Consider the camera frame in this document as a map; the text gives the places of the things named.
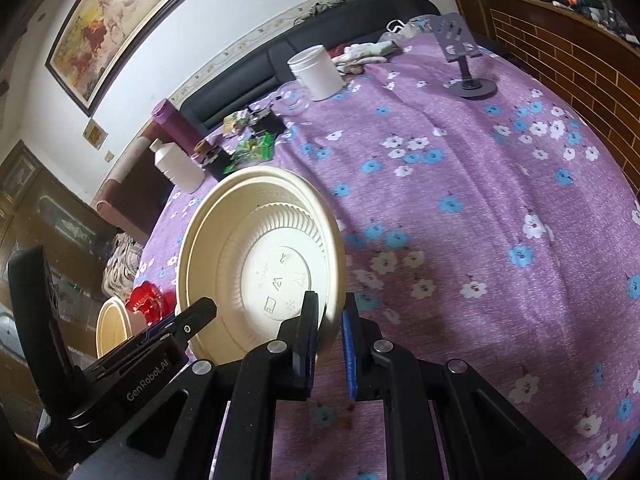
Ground black battery device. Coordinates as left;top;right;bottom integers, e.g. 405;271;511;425
250;110;286;136

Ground purple thermos flask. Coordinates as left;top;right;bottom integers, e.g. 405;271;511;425
151;99;208;158

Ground black leather sofa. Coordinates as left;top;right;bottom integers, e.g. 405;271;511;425
179;0;443;133

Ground small wall plaque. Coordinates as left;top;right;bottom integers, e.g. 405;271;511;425
82;118;108;150

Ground clothes on sofa back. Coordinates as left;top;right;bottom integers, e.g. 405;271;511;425
295;0;416;23

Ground framed horse painting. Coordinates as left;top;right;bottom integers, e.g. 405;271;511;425
45;0;241;118

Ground white plastic jar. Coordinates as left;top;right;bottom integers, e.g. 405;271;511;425
287;44;347;102

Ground green snack packets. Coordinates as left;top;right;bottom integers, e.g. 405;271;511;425
229;132;277;163

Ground dark wooden door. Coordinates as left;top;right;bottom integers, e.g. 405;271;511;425
0;140;116;361

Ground patterned cloth bag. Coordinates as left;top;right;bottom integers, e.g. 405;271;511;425
101;232;146;301

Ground brown upholstered chair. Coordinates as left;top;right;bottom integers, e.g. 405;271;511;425
92;132;176;246

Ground yellow snack packet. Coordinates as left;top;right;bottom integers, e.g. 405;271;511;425
222;112;251;136

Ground brick-patterned wooden counter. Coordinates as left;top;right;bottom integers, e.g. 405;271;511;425
465;0;640;186

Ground clear plastic bag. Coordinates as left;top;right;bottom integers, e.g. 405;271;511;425
385;15;441;41

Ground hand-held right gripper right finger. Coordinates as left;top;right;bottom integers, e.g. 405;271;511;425
340;292;588;480

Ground white work gloves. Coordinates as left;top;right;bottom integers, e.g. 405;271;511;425
330;40;401;73

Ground cream ribbed plastic bowl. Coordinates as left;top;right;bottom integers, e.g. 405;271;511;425
176;166;347;367
95;296;132;358

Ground plain red scalloped plate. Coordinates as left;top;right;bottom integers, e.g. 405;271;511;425
125;281;177;328

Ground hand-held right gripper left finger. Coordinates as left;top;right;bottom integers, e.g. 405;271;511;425
75;290;321;480

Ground clear plastic cup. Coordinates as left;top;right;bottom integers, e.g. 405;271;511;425
274;82;313;116

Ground white plastic bottle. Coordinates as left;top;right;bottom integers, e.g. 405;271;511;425
152;139;207;195

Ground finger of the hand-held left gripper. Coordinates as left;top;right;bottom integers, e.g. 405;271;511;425
145;296;219;356

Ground grey phone stand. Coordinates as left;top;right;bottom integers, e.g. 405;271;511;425
431;12;499;101

